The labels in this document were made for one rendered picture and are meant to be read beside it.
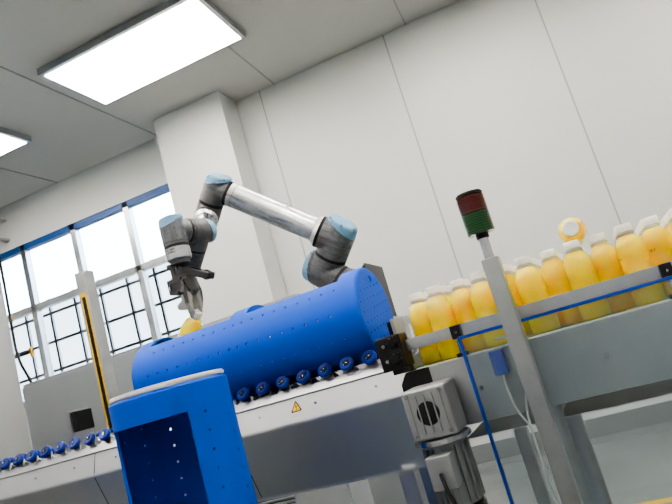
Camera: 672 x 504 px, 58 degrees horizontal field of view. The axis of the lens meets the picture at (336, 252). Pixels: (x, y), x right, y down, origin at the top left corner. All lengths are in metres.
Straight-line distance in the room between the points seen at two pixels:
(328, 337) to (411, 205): 3.06
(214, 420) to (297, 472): 0.56
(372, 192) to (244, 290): 1.27
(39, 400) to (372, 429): 3.26
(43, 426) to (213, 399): 3.31
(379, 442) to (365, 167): 3.36
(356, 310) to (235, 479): 0.58
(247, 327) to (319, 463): 0.47
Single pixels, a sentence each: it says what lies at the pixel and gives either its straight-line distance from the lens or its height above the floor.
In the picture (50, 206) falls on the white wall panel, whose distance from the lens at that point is 6.52.
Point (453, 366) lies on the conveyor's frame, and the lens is 1.59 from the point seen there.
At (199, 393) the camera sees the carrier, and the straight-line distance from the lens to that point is 1.46.
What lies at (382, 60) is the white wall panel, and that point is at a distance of 5.15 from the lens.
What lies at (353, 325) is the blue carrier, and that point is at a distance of 1.77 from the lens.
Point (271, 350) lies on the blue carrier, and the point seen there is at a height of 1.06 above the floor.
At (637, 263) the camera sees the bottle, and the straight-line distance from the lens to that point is 1.58.
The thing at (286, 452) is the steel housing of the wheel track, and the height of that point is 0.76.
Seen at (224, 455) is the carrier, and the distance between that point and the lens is 1.48.
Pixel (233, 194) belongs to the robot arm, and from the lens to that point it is 2.80.
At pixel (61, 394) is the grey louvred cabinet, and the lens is 4.60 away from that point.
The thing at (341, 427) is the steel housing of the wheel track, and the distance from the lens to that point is 1.83.
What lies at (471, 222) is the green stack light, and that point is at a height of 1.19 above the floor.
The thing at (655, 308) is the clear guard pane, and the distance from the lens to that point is 1.50.
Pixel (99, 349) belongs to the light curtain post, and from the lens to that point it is 2.94.
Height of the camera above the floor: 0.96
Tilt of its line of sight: 10 degrees up
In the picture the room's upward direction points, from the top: 16 degrees counter-clockwise
